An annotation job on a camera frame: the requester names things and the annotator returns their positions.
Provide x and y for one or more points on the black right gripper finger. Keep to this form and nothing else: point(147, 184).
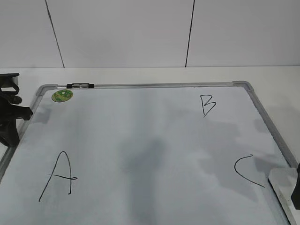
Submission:
point(295, 196)

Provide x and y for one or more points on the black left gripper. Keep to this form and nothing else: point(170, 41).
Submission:
point(10, 109)

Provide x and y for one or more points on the white whiteboard eraser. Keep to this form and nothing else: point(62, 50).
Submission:
point(283, 182)

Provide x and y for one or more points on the green round magnet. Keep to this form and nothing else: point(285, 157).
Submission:
point(62, 96)

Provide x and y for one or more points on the white whiteboard with aluminium frame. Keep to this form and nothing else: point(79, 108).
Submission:
point(152, 154)

